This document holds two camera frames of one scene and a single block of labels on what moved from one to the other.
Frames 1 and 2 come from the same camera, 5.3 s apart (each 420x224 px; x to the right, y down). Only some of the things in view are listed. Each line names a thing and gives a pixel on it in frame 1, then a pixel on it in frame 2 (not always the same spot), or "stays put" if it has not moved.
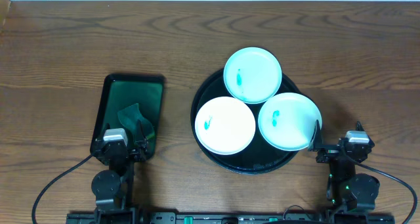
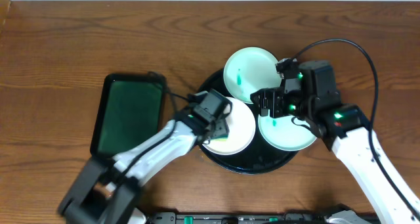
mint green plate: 252,75 stays put
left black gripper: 121,150 → 221,129
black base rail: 162,217 stays put
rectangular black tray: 120,90 stays put
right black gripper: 329,151 → 278,94
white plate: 225,125 stays put
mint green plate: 287,121 stays put
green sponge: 129,117 → 220,138
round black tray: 257,157 stays put
